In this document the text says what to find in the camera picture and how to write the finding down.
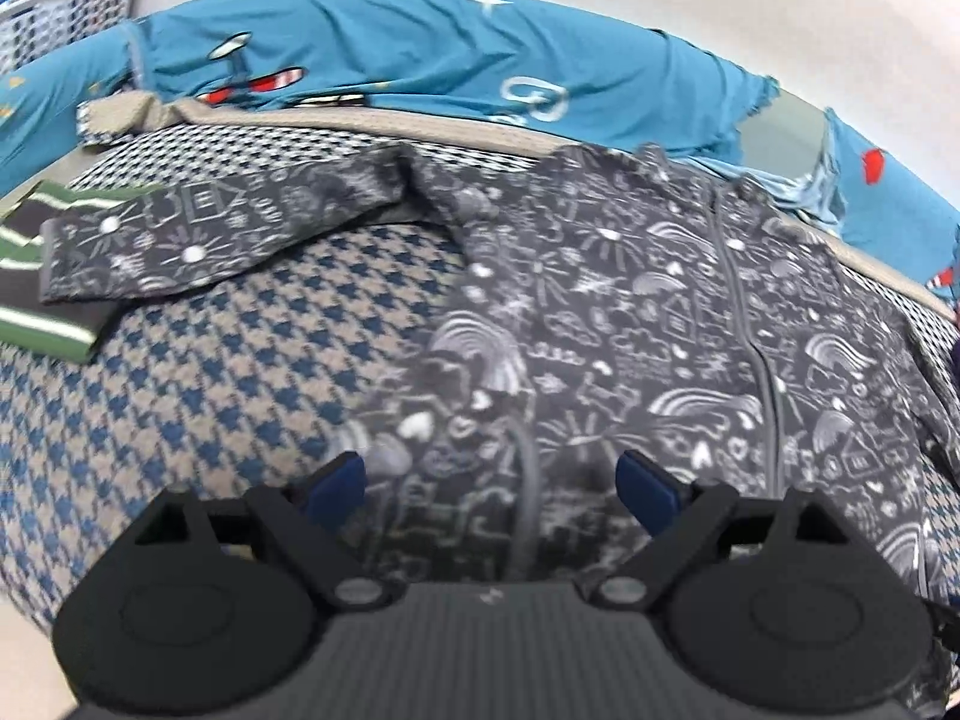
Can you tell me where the white plastic basket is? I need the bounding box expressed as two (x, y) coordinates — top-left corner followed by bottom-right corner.
(0, 0), (155, 76)

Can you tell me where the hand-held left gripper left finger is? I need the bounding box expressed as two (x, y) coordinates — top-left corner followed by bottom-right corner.
(135, 451), (391, 611)

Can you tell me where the blue cartoon-print bed sheet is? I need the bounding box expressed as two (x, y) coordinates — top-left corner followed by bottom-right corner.
(0, 0), (960, 293)

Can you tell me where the green striped folded garment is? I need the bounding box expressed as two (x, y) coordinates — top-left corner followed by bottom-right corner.
(0, 180), (162, 361)

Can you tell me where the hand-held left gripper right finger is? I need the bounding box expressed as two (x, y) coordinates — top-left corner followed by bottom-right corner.
(592, 450), (852, 611)

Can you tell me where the grey-green padded bed panel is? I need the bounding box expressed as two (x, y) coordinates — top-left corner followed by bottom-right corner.
(739, 94), (830, 173)

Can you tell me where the grey doodle-print fleece jacket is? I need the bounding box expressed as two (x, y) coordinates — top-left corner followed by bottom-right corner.
(37, 141), (960, 717)

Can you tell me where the houndstooth bed mat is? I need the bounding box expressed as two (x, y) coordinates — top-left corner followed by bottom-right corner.
(0, 90), (960, 638)

